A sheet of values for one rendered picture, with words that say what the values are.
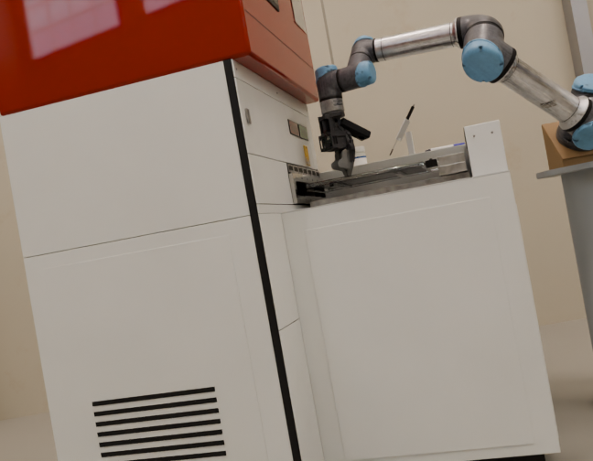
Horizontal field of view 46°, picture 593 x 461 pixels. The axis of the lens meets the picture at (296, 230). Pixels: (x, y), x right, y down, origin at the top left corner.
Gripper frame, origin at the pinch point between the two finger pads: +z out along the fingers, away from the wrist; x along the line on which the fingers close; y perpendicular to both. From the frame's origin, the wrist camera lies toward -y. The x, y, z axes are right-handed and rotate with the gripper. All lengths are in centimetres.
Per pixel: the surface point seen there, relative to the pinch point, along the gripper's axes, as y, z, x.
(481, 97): -182, -46, -99
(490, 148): -9, 3, 51
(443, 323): 9, 47, 41
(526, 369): -4, 61, 54
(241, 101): 49, -20, 25
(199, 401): 68, 55, 8
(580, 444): -33, 92, 43
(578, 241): -64, 35, 33
